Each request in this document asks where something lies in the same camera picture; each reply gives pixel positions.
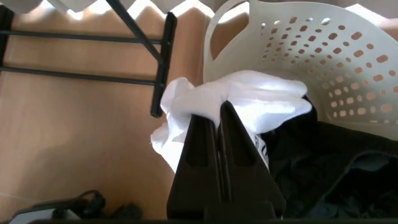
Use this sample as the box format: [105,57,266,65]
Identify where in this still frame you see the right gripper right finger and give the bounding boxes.
[218,100,287,219]

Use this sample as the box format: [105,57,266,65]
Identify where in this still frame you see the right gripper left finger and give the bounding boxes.
[167,114,223,220]

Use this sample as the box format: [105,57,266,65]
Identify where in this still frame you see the white printed t-shirt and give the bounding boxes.
[150,70,313,174]

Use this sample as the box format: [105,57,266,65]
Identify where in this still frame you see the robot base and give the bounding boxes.
[8,189,144,221]

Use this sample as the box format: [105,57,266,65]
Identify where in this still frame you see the black clothes rack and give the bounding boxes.
[0,0,178,119]

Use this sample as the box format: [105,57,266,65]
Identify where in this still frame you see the white laundry basket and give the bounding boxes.
[202,0,398,141]

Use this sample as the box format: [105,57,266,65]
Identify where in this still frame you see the black garment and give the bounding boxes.
[261,95,398,219]

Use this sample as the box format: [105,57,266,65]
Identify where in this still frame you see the beige curtain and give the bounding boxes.
[0,0,398,20]

